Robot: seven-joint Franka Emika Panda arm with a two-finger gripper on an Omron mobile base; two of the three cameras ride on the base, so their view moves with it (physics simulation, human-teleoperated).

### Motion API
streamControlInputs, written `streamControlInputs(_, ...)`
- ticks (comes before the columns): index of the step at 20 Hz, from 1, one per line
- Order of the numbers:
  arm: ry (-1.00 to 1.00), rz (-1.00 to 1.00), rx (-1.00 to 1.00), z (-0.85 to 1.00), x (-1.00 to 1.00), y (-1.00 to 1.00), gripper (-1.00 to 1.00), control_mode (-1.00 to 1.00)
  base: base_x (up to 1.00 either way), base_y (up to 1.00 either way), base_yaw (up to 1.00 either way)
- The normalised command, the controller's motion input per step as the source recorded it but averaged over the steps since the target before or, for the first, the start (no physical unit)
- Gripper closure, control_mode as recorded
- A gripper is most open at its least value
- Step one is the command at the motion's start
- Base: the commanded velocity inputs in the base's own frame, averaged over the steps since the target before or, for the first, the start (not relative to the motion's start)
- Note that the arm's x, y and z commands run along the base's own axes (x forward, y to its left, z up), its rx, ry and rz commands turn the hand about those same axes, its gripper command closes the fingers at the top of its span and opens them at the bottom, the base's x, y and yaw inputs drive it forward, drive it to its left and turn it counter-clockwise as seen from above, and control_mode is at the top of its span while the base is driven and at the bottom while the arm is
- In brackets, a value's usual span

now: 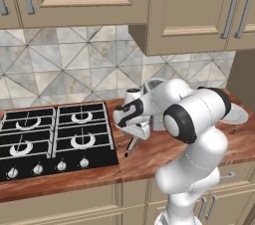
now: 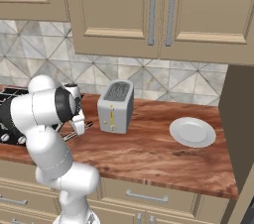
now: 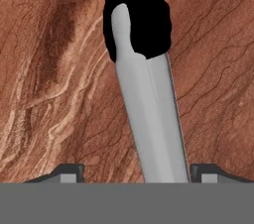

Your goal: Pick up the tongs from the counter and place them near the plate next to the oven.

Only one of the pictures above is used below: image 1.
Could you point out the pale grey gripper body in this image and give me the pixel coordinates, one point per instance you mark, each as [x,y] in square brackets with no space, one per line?
[139,130]

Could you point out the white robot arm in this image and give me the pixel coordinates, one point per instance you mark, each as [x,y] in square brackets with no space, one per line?
[199,126]

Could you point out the white plate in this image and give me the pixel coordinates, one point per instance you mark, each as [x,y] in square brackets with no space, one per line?
[237,115]

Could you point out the silver hob knob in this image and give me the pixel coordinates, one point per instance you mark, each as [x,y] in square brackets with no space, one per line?
[61,166]
[12,172]
[38,169]
[84,162]

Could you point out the beige narrow base cupboard front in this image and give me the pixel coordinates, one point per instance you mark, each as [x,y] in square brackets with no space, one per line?
[134,199]

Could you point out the black gas hob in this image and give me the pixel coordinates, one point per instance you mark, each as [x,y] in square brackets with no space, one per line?
[66,136]

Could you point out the beige base cupboard door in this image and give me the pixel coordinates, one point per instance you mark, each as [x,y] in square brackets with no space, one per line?
[232,209]
[159,214]

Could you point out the beige wide drawer front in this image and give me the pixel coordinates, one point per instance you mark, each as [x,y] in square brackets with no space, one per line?
[59,205]

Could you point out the brown tall cabinet panel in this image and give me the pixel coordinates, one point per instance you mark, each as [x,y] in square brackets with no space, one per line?
[242,76]

